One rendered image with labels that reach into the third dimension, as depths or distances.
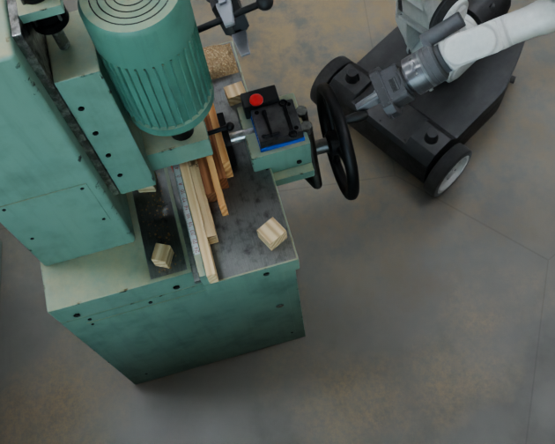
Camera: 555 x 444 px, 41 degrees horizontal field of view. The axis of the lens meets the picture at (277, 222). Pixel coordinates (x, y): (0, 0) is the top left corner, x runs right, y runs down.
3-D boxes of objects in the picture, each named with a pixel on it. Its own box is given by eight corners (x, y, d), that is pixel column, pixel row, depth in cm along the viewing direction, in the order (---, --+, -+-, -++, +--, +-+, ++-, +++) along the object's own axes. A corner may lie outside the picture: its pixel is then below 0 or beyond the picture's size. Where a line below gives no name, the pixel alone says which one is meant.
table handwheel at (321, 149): (328, 112, 198) (361, 212, 190) (255, 132, 197) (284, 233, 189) (331, 57, 170) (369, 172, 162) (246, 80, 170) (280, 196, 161)
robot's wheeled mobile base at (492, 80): (433, 3, 291) (444, -61, 261) (543, 78, 274) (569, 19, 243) (320, 107, 276) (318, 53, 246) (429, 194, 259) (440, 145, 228)
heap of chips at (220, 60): (239, 72, 179) (237, 62, 176) (182, 87, 179) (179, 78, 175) (230, 43, 183) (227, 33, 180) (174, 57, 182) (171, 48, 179)
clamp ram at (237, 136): (262, 159, 169) (259, 138, 161) (231, 167, 168) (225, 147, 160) (253, 125, 172) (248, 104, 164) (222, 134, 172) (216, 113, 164)
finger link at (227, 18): (223, 29, 150) (216, 5, 152) (238, 23, 149) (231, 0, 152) (220, 25, 148) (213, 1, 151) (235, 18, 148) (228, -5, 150)
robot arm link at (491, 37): (452, 66, 164) (514, 43, 159) (447, 70, 156) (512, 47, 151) (442, 38, 163) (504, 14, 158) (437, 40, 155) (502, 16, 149)
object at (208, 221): (218, 241, 162) (216, 234, 158) (210, 244, 162) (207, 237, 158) (164, 29, 186) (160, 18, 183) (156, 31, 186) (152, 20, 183)
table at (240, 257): (342, 258, 165) (342, 248, 159) (208, 296, 163) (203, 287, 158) (271, 44, 189) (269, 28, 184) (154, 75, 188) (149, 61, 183)
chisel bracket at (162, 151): (215, 158, 165) (209, 138, 157) (153, 174, 164) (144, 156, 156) (207, 130, 168) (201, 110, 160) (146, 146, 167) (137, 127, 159)
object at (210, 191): (218, 200, 166) (215, 191, 162) (209, 203, 166) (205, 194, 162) (196, 114, 175) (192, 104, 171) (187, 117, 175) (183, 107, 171)
